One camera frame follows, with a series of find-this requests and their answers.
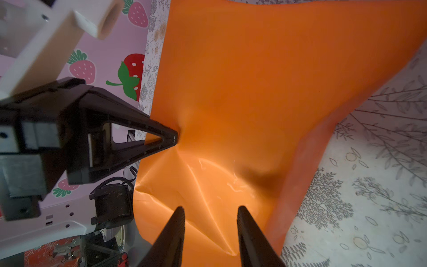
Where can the orange wrapping paper sheet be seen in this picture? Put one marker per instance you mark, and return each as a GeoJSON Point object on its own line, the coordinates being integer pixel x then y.
{"type": "Point", "coordinates": [255, 93]}

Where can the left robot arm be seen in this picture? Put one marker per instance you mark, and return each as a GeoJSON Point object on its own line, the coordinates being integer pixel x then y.
{"type": "Point", "coordinates": [70, 210]}

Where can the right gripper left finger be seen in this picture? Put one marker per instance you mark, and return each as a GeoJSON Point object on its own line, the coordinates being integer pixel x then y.
{"type": "Point", "coordinates": [168, 248]}

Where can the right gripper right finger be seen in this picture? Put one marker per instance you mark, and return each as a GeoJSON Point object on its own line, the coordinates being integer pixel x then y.
{"type": "Point", "coordinates": [255, 250]}

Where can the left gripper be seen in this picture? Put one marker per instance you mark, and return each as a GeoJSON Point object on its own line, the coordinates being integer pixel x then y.
{"type": "Point", "coordinates": [36, 127]}

